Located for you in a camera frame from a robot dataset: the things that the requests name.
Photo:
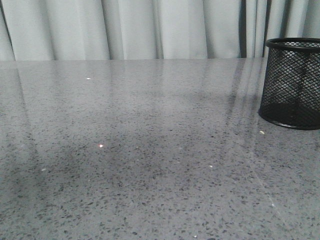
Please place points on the grey curtain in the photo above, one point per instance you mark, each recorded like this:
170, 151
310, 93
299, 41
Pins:
38, 30

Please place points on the black mesh pen bucket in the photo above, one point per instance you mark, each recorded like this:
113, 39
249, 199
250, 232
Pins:
291, 90

